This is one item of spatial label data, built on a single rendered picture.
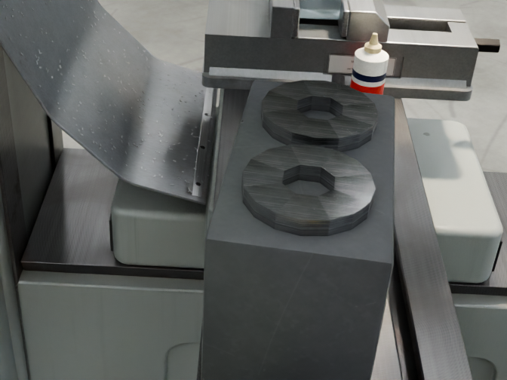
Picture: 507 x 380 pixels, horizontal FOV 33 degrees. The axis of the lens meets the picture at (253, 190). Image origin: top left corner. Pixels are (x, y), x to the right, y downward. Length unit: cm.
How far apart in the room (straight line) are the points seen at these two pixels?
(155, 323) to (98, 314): 8
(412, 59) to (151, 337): 50
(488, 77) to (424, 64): 230
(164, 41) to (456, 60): 240
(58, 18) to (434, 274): 56
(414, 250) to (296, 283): 32
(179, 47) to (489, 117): 121
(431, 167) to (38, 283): 55
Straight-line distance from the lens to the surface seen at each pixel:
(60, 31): 109
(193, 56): 331
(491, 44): 117
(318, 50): 108
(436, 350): 75
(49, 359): 123
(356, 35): 107
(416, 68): 111
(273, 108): 65
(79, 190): 125
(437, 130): 127
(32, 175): 119
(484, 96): 326
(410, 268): 83
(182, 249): 108
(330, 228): 54
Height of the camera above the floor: 148
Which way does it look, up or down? 35 degrees down
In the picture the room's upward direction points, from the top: 4 degrees clockwise
